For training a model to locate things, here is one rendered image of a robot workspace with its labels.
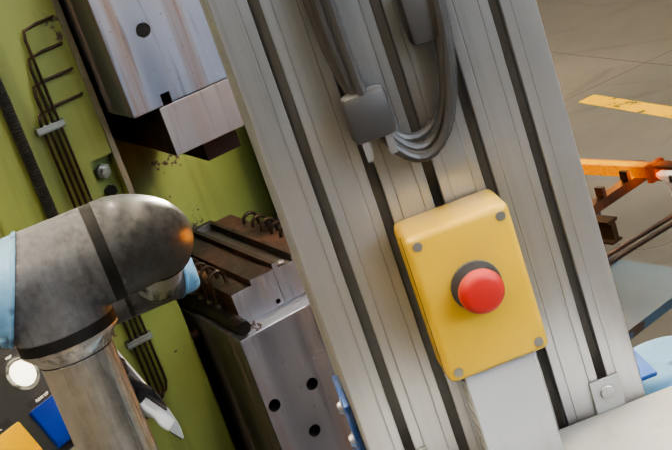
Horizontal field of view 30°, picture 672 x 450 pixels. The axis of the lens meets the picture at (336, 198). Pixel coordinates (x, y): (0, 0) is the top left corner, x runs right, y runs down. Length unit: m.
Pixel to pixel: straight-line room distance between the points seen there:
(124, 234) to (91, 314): 0.10
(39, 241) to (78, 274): 0.06
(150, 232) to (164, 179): 1.41
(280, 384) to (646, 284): 0.78
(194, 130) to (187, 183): 0.54
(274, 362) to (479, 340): 1.39
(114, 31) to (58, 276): 0.93
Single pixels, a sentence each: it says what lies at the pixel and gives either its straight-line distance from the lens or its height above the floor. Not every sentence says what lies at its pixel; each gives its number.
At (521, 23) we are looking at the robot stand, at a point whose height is 1.58.
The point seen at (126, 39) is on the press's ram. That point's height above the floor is 1.50.
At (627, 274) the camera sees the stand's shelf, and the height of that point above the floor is 0.67.
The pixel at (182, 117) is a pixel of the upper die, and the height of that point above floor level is 1.33.
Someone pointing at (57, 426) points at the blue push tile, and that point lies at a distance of 2.10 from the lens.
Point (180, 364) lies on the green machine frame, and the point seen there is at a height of 0.85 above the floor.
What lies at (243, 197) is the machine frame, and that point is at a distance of 2.90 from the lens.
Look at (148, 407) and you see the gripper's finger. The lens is 2.00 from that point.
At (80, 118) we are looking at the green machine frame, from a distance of 2.38.
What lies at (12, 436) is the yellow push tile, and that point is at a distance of 2.06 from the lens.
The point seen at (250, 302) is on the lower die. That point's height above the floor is 0.95.
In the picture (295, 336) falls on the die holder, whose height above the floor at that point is 0.87.
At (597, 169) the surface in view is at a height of 0.93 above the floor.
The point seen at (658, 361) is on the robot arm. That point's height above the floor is 1.05.
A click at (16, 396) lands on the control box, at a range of 2.10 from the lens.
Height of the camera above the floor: 1.81
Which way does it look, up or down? 18 degrees down
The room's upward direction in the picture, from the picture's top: 19 degrees counter-clockwise
